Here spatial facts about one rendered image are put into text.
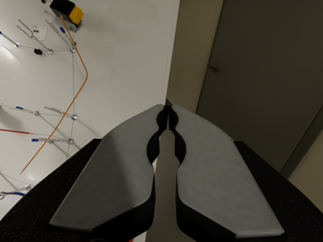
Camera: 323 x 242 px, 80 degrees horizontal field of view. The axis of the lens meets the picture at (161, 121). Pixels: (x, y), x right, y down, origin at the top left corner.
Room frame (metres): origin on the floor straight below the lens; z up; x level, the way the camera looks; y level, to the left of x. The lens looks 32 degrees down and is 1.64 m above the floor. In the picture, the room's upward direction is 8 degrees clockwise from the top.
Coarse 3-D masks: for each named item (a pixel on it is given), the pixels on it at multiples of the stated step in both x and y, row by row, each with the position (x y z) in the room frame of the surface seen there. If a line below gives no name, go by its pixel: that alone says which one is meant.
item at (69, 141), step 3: (39, 138) 0.32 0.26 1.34; (42, 138) 0.33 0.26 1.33; (45, 138) 0.34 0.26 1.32; (69, 138) 0.43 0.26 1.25; (54, 141) 0.36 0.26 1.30; (57, 141) 0.37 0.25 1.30; (60, 141) 0.38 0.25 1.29; (63, 141) 0.39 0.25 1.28; (66, 141) 0.41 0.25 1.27; (69, 141) 0.42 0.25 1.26; (72, 141) 0.43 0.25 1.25; (69, 144) 0.42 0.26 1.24
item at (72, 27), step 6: (42, 0) 0.63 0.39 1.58; (54, 0) 0.60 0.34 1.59; (60, 0) 0.60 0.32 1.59; (66, 0) 0.61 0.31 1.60; (54, 6) 0.59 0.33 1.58; (60, 6) 0.59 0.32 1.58; (66, 6) 0.59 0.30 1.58; (72, 6) 0.60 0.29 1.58; (54, 12) 0.61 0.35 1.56; (60, 12) 0.59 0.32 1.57; (66, 12) 0.58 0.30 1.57; (66, 18) 0.60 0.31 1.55; (72, 24) 0.65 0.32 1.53; (78, 24) 0.66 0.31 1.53; (72, 30) 0.65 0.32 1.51
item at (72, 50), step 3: (51, 24) 0.50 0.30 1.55; (51, 27) 0.53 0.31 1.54; (54, 27) 0.51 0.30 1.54; (54, 30) 0.54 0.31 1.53; (57, 30) 0.52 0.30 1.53; (57, 33) 0.54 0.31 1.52; (60, 33) 0.53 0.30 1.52; (60, 36) 0.55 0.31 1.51; (63, 39) 0.56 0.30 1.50; (66, 42) 0.57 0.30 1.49; (69, 45) 0.59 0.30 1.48; (72, 48) 0.60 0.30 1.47; (72, 51) 0.61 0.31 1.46
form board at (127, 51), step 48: (0, 0) 0.70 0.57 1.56; (48, 0) 0.71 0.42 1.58; (96, 0) 0.73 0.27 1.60; (144, 0) 0.74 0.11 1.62; (0, 48) 0.59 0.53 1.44; (48, 48) 0.61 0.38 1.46; (96, 48) 0.62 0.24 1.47; (144, 48) 0.64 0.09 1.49; (0, 96) 0.50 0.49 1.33; (48, 96) 0.51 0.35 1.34; (96, 96) 0.52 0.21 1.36; (144, 96) 0.54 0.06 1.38; (0, 144) 0.41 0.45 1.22; (48, 144) 0.42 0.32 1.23; (144, 240) 0.28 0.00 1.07
